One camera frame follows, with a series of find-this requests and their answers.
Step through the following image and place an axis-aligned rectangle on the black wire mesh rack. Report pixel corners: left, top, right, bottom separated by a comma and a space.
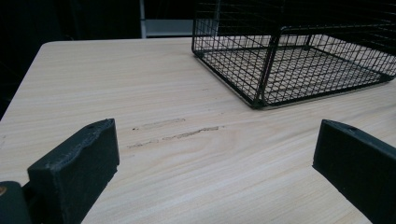
191, 0, 396, 110

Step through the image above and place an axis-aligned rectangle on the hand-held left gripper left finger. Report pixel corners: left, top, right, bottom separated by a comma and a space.
27, 118, 120, 224

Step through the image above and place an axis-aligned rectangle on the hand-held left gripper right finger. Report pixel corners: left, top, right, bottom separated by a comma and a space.
312, 119, 396, 224

